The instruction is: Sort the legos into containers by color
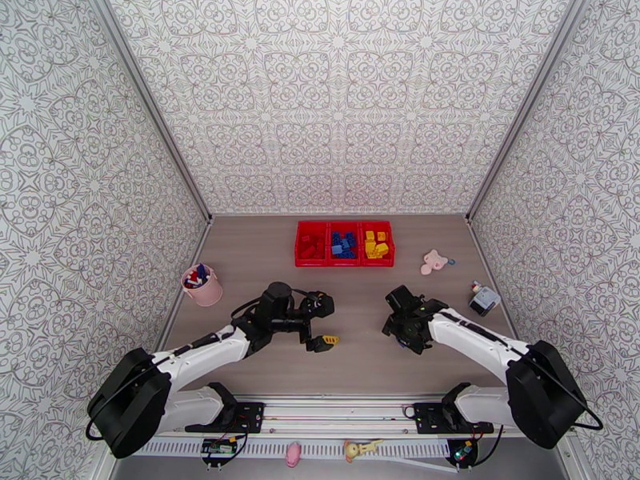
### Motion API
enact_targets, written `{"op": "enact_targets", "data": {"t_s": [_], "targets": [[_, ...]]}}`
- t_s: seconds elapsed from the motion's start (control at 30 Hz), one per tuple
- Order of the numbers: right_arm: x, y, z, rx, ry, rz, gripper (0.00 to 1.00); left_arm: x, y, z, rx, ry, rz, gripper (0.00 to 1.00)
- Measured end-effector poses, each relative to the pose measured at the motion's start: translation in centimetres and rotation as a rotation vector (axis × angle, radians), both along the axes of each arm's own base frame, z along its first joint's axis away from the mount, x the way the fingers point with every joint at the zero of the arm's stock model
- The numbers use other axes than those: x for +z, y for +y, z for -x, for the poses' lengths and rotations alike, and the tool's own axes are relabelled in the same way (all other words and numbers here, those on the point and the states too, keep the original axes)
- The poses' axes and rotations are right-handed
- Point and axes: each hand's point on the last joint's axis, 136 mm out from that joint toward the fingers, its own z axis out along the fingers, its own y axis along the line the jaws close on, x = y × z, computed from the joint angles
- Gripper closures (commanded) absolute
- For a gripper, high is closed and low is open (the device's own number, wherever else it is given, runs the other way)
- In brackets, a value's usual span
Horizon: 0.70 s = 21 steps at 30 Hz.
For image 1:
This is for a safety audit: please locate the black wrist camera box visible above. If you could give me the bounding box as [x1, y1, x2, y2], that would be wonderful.
[306, 291, 335, 318]
[385, 285, 417, 313]

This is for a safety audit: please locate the white slotted cable duct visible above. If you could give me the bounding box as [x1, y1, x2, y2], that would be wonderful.
[119, 439, 451, 460]

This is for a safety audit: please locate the aluminium corner post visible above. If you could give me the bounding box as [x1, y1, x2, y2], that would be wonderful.
[86, 0, 214, 226]
[465, 0, 587, 226]

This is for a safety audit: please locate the pink toy bucket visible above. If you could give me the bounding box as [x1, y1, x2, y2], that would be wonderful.
[181, 263, 223, 308]

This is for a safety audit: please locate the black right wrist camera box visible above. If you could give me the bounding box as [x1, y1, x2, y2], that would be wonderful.
[385, 285, 417, 313]

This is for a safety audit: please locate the small green circuit board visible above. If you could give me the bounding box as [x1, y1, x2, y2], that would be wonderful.
[199, 435, 239, 468]
[446, 438, 480, 470]

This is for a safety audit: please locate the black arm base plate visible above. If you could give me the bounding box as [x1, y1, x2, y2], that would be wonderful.
[185, 402, 265, 434]
[415, 402, 495, 436]

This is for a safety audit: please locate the black base cable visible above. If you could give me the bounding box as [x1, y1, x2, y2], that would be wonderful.
[470, 423, 505, 468]
[219, 432, 249, 465]

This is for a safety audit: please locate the pink plush toy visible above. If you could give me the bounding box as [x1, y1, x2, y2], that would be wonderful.
[421, 249, 450, 276]

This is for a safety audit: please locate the red three-compartment plastic bin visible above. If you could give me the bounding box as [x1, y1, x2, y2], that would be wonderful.
[294, 221, 396, 268]

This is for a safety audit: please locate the aluminium side rail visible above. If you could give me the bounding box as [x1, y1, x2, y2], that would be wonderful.
[466, 218, 526, 345]
[158, 218, 215, 352]

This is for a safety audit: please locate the black left wrist camera cable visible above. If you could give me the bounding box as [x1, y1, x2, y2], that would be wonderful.
[230, 288, 314, 321]

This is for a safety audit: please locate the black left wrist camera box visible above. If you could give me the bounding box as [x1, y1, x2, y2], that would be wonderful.
[306, 291, 335, 318]

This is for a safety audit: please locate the grey white box device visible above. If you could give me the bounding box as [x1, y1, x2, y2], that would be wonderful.
[468, 287, 502, 317]

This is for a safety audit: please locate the small yellow toy figure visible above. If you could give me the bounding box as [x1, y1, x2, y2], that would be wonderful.
[342, 438, 386, 464]

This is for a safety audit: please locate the white flat strip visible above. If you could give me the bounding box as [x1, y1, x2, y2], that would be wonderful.
[383, 455, 458, 474]

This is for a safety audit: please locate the aluminium rail frame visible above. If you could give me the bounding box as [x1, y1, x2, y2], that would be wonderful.
[107, 393, 576, 441]

